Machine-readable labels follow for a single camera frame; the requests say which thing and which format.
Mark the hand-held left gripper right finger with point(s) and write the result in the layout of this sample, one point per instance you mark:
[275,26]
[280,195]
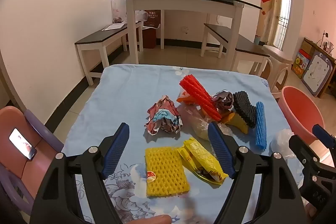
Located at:
[220,151]

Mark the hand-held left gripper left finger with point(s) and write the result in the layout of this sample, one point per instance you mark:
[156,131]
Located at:
[115,151]

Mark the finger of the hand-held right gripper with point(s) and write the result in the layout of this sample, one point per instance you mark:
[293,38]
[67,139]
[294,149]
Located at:
[324,135]
[304,151]

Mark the yellow snack wrapper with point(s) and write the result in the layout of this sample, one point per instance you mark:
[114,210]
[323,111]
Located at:
[200,161]

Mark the small clear plastic bag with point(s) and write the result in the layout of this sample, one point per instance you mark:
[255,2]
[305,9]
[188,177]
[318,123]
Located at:
[281,142]

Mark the pink plastic basin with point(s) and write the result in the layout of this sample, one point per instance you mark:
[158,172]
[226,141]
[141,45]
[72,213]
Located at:
[299,113]

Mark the small printed paper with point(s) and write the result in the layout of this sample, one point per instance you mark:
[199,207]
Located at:
[223,99]

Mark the large printed paper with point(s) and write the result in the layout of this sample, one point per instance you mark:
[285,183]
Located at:
[164,116]

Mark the person's right hand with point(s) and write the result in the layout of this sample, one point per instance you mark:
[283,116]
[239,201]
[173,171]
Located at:
[311,211]

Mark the person's left hand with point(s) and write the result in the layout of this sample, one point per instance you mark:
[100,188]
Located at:
[157,220]

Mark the yellow fruit peel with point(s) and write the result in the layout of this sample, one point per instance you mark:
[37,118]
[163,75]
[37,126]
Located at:
[240,123]

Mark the orange fruit peel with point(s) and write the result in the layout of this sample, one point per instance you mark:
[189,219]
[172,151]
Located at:
[227,117]

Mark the large clear plastic bag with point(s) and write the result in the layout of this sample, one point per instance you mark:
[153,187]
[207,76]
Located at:
[195,121]

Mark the blue foam net sleeve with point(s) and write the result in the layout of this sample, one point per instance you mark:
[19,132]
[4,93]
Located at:
[260,127]

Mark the black foam net sleeve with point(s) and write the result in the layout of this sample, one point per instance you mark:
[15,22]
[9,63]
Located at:
[245,108]

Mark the yellow foam net sleeve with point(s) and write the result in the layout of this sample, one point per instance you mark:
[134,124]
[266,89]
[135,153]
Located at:
[165,171]

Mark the blue floral tablecloth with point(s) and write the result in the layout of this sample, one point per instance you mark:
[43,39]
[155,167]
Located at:
[118,98]

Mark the red foam net sleeve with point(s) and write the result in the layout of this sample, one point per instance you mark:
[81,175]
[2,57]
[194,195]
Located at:
[199,95]

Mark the children's drawing board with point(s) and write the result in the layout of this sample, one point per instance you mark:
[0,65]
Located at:
[317,73]

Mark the orange and white snack bag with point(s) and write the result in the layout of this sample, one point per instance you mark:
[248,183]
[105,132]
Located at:
[185,98]

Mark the colourful cardboard box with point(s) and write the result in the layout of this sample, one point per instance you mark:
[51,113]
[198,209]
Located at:
[302,64]

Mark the purple plastic chair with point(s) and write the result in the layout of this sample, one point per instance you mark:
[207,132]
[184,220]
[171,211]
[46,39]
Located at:
[42,127]

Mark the wooden cabinet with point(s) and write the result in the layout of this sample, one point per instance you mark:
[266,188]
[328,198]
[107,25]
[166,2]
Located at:
[309,44]

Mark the beige plastic stool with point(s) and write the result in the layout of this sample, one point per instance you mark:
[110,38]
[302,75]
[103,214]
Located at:
[278,54]

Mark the black smartphone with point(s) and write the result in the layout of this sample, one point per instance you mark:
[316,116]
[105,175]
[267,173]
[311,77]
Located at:
[22,144]

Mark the white bench with cup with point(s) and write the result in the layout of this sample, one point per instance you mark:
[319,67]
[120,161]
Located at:
[236,41]

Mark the white bench with paper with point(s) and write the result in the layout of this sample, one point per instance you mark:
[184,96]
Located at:
[97,39]

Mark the red carton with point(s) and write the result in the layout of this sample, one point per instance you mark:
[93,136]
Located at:
[151,35]

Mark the white paper sheet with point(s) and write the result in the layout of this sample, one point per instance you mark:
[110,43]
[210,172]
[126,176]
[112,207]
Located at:
[114,27]

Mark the glass door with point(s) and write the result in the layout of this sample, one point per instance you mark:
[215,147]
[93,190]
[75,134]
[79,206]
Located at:
[283,14]

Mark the white plastic bag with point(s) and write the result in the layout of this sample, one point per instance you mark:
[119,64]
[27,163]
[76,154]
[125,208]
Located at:
[140,16]

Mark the white glass-top dining table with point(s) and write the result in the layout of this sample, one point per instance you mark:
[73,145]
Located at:
[183,1]

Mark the wall socket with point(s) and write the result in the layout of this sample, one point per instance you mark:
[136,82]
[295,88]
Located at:
[185,30]

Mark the clear plastic bag on wall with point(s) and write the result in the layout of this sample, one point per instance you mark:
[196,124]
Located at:
[118,10]

